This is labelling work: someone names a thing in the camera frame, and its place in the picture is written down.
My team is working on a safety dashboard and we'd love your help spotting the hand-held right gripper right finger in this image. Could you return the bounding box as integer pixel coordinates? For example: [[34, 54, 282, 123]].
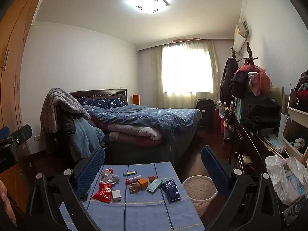
[[200, 146, 285, 231]]

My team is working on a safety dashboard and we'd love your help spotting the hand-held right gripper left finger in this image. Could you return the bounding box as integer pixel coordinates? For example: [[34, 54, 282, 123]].
[[25, 146, 106, 231]]

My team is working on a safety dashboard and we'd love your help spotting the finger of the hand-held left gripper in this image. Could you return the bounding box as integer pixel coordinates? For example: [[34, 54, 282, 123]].
[[0, 125, 33, 150]]

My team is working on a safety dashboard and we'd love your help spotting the crushed red white paper cup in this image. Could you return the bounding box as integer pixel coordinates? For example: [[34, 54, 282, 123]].
[[101, 168, 114, 180]]

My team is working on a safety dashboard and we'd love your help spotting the white tissue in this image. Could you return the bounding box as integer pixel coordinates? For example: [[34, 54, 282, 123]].
[[100, 174, 120, 186]]

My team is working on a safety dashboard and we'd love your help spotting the red snack packet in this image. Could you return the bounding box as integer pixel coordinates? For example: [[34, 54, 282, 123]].
[[93, 183, 113, 203]]

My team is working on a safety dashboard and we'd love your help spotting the white plate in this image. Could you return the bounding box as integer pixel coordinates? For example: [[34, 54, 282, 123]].
[[182, 176, 218, 218]]

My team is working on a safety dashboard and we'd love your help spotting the pink tube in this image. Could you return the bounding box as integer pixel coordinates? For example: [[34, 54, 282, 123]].
[[126, 175, 142, 184]]

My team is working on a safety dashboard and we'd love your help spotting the brown wrapper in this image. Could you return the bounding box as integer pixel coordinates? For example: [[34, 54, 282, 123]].
[[128, 182, 142, 193]]

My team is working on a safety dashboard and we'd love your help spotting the dark blue packet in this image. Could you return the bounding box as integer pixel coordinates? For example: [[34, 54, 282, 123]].
[[161, 179, 181, 203]]

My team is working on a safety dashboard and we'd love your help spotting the green tissue packet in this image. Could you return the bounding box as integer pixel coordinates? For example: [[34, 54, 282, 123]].
[[146, 178, 163, 194]]

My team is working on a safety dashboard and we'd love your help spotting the person's left hand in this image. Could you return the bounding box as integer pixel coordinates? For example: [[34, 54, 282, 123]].
[[0, 180, 18, 227]]

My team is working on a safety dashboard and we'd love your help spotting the light blue fleece robe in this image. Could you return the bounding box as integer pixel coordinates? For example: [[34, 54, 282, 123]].
[[70, 119, 105, 162]]

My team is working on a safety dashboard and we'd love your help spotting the dark wooden dresser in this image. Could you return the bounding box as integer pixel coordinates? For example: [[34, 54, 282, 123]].
[[226, 115, 289, 198]]

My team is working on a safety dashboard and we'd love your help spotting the dark padded jacket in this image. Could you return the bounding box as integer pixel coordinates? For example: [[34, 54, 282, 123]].
[[56, 101, 77, 135]]

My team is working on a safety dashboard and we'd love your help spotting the grey knitted blanket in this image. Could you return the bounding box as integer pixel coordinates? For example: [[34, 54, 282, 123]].
[[40, 87, 90, 133]]

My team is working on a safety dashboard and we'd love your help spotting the black suitcase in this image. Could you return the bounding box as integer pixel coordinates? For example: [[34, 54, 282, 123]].
[[196, 98, 214, 128]]

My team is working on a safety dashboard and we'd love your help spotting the folded pink grey quilt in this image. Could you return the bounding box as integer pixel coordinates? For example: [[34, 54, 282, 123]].
[[91, 118, 164, 148]]

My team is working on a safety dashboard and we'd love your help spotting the blue striped tablecloth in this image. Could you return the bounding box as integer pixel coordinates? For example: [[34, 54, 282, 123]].
[[59, 162, 205, 231]]

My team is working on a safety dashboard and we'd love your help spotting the clear plastic storage box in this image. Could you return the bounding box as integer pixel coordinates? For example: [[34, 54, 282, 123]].
[[215, 101, 227, 118]]

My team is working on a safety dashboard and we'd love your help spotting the orange wooden wardrobe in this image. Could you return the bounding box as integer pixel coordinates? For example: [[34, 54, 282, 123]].
[[0, 0, 52, 219]]

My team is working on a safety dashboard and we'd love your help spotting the star print navy pillow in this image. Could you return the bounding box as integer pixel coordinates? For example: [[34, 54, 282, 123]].
[[76, 97, 127, 107]]

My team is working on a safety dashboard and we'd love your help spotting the white plastic bag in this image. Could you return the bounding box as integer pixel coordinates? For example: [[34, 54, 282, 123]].
[[265, 155, 308, 206]]

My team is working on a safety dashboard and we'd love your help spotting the pile of dark clothes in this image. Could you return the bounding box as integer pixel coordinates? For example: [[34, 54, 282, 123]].
[[241, 94, 282, 133]]

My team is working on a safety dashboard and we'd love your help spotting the dark wooden headboard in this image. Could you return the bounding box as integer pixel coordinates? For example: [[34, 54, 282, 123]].
[[69, 89, 128, 106]]

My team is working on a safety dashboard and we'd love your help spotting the folded red grey quilt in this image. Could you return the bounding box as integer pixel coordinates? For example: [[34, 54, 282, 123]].
[[83, 105, 203, 145]]

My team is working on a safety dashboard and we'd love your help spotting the white plastic storage rack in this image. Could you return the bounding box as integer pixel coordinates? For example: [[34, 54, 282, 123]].
[[280, 88, 308, 166]]

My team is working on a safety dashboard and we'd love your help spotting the black hanging coat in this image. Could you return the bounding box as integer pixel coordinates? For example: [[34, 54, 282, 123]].
[[220, 58, 239, 99]]

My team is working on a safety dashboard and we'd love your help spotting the red hanging garment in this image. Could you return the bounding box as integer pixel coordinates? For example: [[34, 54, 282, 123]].
[[237, 64, 271, 95]]

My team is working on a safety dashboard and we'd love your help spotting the sheer cream curtain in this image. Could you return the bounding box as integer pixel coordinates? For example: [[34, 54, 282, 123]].
[[151, 40, 220, 109]]

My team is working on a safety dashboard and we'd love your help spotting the wooden coat rack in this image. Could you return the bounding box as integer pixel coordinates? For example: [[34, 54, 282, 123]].
[[230, 42, 259, 65]]

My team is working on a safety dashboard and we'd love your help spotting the white air conditioner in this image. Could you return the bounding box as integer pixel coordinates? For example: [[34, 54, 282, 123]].
[[233, 21, 249, 53]]

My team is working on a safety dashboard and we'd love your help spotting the small picture frame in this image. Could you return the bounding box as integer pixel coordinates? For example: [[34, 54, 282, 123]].
[[241, 154, 254, 166]]

